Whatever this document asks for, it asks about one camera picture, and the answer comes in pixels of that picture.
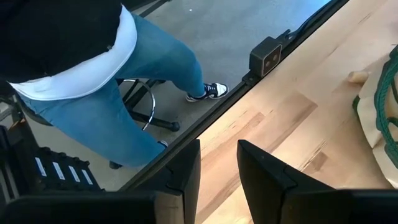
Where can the beige green gardening bag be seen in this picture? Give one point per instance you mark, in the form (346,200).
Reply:
(370,124)

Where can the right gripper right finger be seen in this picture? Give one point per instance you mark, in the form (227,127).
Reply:
(295,202)

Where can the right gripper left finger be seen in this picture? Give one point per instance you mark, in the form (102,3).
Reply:
(93,208)

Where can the black table-level camera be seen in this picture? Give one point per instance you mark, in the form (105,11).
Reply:
(264,57)

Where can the person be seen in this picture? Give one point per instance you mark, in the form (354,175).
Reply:
(93,109)

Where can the black rack with white labels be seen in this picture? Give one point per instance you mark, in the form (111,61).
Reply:
(28,155)

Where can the black aluminium table frame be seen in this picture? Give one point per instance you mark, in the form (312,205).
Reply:
(183,140)

